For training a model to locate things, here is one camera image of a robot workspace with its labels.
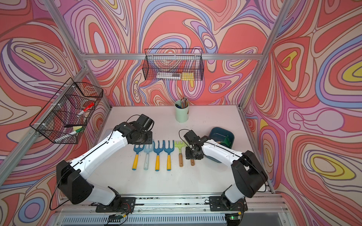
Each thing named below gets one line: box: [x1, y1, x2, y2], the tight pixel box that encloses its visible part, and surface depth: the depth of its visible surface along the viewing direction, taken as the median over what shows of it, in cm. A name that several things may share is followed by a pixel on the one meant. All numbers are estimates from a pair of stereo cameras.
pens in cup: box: [174, 96, 189, 109], surface depth 103 cm
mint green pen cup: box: [174, 99, 190, 123], surface depth 106 cm
